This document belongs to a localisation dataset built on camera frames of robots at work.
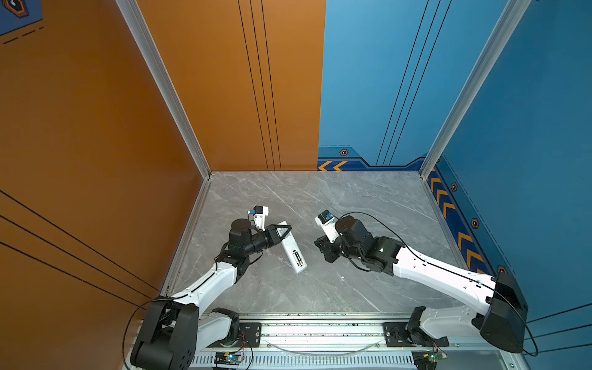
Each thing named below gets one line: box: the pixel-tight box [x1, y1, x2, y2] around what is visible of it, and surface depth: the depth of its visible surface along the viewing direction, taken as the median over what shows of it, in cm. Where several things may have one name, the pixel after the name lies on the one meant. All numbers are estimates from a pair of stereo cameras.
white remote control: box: [277, 220, 308, 274], surface depth 79 cm
